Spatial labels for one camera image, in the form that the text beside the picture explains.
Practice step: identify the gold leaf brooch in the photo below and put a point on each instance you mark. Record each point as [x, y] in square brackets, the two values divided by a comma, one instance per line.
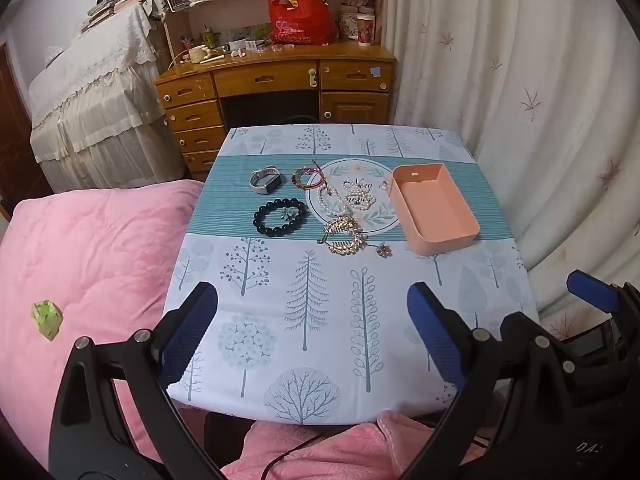
[345, 247]

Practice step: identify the white lace furniture cover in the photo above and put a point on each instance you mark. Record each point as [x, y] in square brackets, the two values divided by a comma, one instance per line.
[100, 100]

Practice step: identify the tree print tablecloth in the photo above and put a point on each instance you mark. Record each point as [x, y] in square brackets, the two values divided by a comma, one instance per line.
[300, 310]

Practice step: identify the wooden desk with drawers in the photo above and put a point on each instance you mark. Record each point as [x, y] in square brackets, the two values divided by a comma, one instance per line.
[265, 77]

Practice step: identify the cream leaf print curtain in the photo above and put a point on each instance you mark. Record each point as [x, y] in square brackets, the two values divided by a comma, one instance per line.
[525, 60]

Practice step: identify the small green flower charm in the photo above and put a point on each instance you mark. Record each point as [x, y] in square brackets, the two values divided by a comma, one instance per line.
[286, 213]

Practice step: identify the green crumpled wrapper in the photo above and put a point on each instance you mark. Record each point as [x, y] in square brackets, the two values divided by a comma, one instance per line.
[47, 317]

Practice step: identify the red plastic bag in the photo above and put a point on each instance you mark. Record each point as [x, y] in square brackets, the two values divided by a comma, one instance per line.
[300, 15]

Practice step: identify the pink fleece clothing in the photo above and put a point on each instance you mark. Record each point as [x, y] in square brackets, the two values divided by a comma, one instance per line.
[325, 450]

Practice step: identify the wooden desk hutch shelf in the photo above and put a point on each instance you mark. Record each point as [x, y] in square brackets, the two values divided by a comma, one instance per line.
[177, 25]

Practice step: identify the stack of books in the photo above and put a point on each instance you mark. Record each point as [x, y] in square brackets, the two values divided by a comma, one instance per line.
[115, 7]

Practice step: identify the floral ceramic jar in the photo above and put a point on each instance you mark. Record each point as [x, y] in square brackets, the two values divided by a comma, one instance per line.
[348, 26]

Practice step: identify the cream mug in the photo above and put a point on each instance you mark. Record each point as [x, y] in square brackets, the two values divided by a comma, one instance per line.
[198, 54]

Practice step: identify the pink blanket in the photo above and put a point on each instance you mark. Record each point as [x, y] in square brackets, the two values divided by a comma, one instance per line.
[90, 260]

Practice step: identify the pink plastic box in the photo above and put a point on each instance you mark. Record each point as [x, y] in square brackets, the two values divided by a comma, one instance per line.
[430, 205]

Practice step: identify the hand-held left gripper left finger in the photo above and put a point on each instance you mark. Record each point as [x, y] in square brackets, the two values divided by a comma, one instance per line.
[187, 332]

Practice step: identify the dark wooden door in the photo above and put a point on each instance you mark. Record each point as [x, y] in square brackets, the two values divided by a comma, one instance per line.
[20, 150]

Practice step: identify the white band smartwatch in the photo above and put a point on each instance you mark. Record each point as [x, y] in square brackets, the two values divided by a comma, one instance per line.
[263, 190]

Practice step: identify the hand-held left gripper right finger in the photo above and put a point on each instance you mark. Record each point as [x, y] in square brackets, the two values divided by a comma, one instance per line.
[436, 332]

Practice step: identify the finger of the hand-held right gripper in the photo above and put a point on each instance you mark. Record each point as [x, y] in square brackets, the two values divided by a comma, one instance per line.
[592, 294]

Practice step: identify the pen holder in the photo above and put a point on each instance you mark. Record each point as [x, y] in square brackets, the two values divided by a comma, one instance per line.
[210, 39]

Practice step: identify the red patterned paper cup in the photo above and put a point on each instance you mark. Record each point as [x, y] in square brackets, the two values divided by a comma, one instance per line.
[365, 30]

